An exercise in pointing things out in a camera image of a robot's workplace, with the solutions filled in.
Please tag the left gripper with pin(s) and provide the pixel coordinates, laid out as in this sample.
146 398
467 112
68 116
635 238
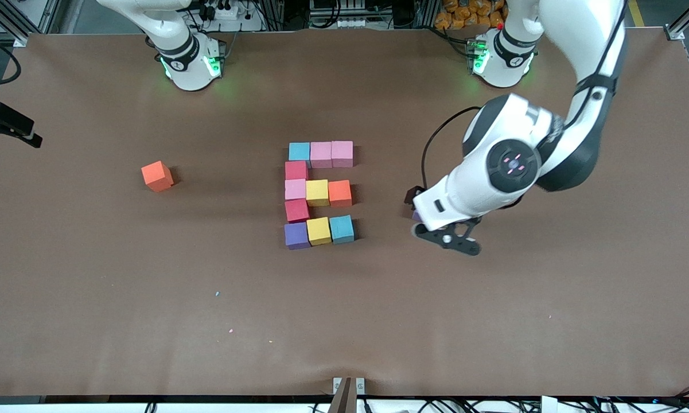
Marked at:
411 197

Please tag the orange foam cube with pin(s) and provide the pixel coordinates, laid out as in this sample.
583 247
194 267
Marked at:
339 193
156 175

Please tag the blue foam cube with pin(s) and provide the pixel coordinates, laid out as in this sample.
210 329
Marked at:
342 229
299 151

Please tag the pink foam cube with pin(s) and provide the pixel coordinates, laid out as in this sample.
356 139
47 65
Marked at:
342 155
295 189
321 155

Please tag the yellow foam cube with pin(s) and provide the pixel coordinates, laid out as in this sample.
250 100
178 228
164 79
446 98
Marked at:
319 231
317 193

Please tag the red foam cube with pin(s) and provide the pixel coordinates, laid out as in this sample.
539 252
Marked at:
296 210
296 170

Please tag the purple foam cube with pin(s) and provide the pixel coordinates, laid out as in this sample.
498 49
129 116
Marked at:
416 216
296 236

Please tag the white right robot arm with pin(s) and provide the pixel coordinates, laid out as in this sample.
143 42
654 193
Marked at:
189 63

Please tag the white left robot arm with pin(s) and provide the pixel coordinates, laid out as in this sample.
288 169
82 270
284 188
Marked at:
585 34

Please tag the brown table cover sheet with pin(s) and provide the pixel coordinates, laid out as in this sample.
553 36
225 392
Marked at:
493 315

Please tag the bag of orange lumps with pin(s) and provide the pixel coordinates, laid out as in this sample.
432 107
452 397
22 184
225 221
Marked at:
464 14

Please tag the white power strip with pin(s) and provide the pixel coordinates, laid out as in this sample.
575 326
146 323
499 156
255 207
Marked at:
229 11

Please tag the silver aluminium frame strut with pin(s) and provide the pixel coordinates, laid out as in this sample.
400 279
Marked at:
688 14
7 23

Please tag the camera mount post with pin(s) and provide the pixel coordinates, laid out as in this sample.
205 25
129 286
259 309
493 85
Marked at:
344 401

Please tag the white table frame rail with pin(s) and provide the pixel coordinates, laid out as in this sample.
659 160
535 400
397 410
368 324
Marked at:
63 409

